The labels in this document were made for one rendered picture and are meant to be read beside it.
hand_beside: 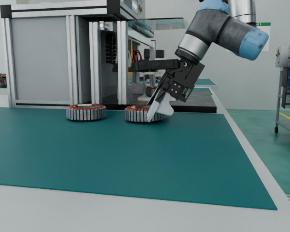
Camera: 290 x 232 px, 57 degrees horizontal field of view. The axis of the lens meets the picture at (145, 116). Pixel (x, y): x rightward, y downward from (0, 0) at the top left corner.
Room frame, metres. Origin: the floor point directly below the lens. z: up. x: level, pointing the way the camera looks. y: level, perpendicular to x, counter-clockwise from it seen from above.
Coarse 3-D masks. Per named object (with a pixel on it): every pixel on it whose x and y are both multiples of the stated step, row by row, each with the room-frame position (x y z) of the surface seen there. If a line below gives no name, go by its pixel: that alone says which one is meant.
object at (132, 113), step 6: (126, 108) 0.74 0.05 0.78; (132, 108) 0.70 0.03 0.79; (138, 108) 0.76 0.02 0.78; (144, 108) 0.77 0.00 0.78; (126, 114) 0.71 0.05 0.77; (132, 114) 0.69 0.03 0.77; (138, 114) 0.68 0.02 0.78; (144, 114) 0.68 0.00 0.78; (156, 114) 0.69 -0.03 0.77; (162, 114) 0.70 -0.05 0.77; (132, 120) 0.69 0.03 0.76; (138, 120) 0.68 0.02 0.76; (144, 120) 0.69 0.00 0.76; (156, 120) 0.69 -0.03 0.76
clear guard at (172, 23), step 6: (150, 18) 0.97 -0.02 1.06; (156, 18) 0.97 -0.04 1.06; (162, 18) 0.97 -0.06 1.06; (168, 18) 0.96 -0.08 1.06; (174, 18) 0.96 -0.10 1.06; (180, 18) 0.95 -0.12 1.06; (132, 24) 1.07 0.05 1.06; (138, 24) 1.07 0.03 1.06; (144, 24) 1.07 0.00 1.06; (150, 24) 1.07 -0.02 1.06; (156, 24) 1.07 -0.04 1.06; (162, 24) 1.07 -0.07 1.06; (168, 24) 1.07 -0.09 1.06; (174, 24) 1.07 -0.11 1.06; (180, 24) 1.07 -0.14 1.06; (186, 24) 0.99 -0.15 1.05
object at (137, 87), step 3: (132, 84) 1.34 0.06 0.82; (135, 84) 1.34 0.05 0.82; (138, 84) 1.34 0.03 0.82; (141, 84) 1.35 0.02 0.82; (135, 87) 1.34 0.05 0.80; (138, 87) 1.34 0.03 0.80; (141, 87) 1.35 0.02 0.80; (135, 90) 1.34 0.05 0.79; (138, 90) 1.34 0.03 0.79; (141, 90) 1.35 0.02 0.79; (135, 93) 1.34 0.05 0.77; (138, 93) 1.34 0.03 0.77; (141, 93) 1.35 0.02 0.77
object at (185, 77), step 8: (184, 56) 0.70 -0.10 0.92; (192, 56) 0.70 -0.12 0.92; (184, 64) 0.73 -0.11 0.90; (192, 64) 0.73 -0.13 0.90; (200, 64) 0.72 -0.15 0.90; (168, 72) 0.71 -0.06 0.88; (176, 72) 0.72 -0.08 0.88; (184, 72) 0.72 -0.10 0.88; (192, 72) 0.72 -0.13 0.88; (200, 72) 0.72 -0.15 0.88; (160, 80) 0.76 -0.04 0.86; (176, 80) 0.70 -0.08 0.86; (184, 80) 0.70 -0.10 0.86; (192, 80) 0.72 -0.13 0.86; (168, 88) 0.71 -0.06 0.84; (176, 88) 0.71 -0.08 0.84; (184, 88) 0.70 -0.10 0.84; (192, 88) 0.70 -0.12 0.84; (176, 96) 0.71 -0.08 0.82; (184, 96) 0.71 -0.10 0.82
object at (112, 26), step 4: (108, 24) 1.00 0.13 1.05; (112, 24) 1.00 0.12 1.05; (116, 24) 1.05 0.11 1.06; (108, 28) 1.00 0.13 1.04; (112, 28) 1.00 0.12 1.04; (116, 28) 1.05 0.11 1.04; (104, 32) 1.03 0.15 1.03; (108, 32) 1.03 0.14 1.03; (112, 32) 1.03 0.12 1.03; (116, 32) 1.05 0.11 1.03
